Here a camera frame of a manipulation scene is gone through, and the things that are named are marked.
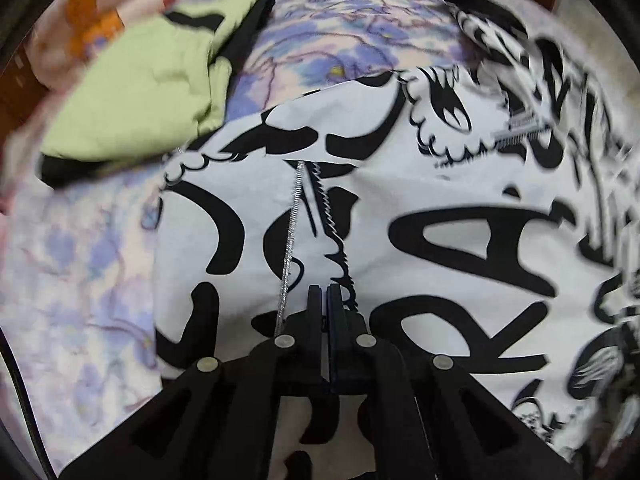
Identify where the purple cat print blanket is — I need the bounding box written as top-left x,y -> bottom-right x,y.
0,0 -> 566,476

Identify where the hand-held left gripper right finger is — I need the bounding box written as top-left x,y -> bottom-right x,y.
327,285 -> 581,480

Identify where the light green folded garment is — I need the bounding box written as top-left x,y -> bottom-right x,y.
39,0 -> 277,191
40,0 -> 268,163

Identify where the wooden headboard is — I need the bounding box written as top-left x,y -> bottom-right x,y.
0,35 -> 46,131

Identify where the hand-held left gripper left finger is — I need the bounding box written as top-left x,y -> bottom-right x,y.
60,285 -> 331,480

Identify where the black and white printed shirt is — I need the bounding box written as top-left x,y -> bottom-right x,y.
150,0 -> 640,480

